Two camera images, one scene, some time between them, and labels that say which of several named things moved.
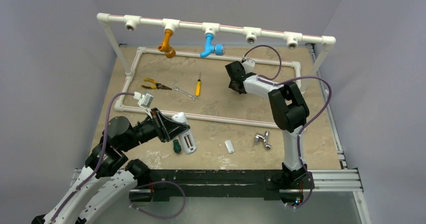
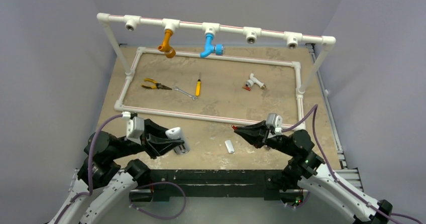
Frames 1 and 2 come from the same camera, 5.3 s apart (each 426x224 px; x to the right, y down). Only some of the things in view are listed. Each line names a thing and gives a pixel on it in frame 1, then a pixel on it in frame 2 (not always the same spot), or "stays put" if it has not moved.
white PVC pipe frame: [291, 39] stays put
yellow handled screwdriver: [198, 87] stays put
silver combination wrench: [194, 97] stays put
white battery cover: [229, 146] stays put
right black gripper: [237, 77] -> [264, 135]
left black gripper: [165, 127] -> [152, 144]
